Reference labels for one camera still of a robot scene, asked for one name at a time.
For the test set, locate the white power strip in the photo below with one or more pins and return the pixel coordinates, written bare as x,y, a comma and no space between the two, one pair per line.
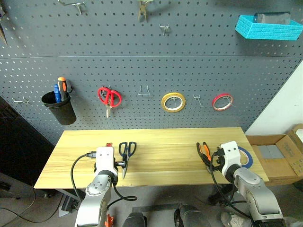
67,204

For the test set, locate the open cardboard box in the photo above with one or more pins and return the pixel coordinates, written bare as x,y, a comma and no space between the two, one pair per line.
277,169

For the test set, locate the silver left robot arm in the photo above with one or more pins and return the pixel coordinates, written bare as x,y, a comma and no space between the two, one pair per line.
94,201

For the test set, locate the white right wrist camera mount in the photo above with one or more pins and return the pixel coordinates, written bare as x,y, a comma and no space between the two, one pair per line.
230,156

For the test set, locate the dark rounded shape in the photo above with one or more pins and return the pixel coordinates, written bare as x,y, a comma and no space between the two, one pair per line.
135,220
189,216

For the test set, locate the orange and black pliers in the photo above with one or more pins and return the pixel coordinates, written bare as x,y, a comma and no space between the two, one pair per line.
206,150

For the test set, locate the grey block in basket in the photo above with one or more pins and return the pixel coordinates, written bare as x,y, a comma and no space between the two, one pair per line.
272,17

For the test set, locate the yellow tape roll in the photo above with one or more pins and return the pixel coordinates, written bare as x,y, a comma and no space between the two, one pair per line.
163,103

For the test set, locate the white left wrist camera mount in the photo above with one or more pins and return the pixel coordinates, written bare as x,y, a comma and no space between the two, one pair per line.
105,160

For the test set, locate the grey foam pad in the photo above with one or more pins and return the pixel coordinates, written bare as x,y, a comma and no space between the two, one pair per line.
270,151

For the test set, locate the blue tape roll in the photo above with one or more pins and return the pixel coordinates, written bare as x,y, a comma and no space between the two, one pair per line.
250,158

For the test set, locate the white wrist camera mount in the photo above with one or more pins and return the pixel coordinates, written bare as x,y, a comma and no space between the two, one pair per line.
230,156
105,160

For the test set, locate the long metal pegboard hook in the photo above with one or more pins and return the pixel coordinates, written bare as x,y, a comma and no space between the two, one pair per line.
78,7

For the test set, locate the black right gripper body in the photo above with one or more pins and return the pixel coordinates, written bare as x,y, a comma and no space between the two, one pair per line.
218,162

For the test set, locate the grey shoe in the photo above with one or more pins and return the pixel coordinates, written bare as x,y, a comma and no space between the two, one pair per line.
233,220

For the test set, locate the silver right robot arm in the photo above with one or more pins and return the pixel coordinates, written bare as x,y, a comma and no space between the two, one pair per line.
253,186

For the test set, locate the small metal pegboard hook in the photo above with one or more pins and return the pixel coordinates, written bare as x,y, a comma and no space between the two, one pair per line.
164,28
21,101
198,98

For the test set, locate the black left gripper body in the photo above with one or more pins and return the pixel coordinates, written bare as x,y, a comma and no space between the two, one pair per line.
119,163

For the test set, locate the blue plastic basket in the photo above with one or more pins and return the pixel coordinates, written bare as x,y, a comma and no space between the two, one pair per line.
265,30

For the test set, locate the orange and black screwdriver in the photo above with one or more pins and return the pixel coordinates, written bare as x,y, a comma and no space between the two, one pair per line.
62,88

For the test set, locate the bare metal pliers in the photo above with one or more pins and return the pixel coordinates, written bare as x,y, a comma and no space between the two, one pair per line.
142,10

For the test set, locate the blue screwdriver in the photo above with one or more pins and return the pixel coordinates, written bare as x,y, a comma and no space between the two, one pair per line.
56,93

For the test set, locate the dark grey pegboard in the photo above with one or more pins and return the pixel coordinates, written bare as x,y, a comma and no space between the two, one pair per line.
151,59

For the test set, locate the black cup holder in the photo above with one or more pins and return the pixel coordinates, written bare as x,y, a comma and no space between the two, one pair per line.
62,113

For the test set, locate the red tape roll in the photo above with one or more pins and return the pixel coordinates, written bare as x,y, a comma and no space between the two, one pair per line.
213,103

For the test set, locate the wide metal loop hook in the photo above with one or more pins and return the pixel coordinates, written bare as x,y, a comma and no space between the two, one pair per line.
143,93

